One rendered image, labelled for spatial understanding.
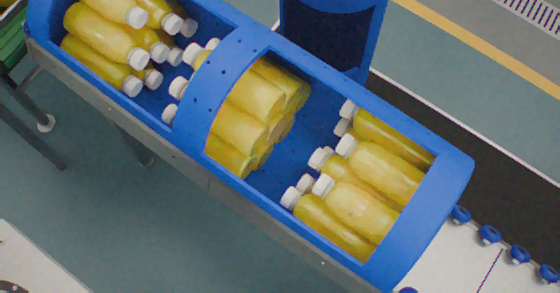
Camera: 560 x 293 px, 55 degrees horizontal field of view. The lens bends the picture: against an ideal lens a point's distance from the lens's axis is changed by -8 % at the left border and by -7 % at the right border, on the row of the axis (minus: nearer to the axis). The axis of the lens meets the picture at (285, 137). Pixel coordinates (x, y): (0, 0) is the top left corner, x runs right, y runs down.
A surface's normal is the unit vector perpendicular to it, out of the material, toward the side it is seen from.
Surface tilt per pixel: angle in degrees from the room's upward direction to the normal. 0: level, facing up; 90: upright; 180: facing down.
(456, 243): 0
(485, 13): 0
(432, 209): 7
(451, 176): 19
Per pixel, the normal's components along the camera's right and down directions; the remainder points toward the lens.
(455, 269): 0.00, -0.36
